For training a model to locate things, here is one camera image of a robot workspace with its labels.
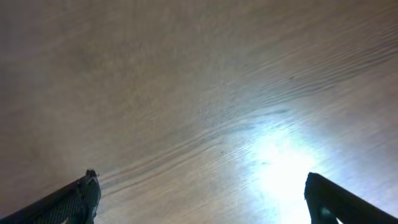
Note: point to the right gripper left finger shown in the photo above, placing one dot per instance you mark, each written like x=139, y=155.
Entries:
x=75, y=203

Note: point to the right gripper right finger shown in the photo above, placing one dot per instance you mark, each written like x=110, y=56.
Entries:
x=328, y=203

